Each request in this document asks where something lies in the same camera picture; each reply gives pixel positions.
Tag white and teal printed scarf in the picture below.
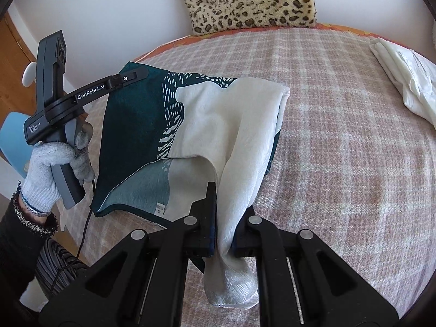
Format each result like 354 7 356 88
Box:
89 61 291 307

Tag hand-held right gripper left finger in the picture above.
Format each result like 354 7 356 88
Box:
39 181 219 327

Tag person's left hand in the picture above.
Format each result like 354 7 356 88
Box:
20 121 95 216

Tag white folded shirt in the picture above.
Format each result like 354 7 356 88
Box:
370 37 436 126

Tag white round knob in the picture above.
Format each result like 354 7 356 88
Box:
22 62 37 88

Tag beaded bracelets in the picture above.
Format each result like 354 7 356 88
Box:
11 182 58 236

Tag person's left forearm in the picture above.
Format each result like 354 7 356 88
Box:
0 194 58 317

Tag orange floral bed sheet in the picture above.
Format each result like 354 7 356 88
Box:
133 22 402 62

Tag black striped clothing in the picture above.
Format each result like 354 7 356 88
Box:
34 237 89 297

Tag light blue object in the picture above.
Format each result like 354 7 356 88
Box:
0 112 38 179

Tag pink plaid blanket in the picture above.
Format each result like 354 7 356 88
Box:
58 27 436 327

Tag leopard print cushion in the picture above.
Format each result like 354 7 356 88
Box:
176 0 317 36

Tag black cable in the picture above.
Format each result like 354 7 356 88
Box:
48 174 98 297

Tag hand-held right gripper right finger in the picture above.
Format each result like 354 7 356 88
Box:
233 208 400 327

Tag wooden door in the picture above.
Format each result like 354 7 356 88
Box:
0 14 35 133

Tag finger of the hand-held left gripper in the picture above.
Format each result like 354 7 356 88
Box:
110 67 149 88

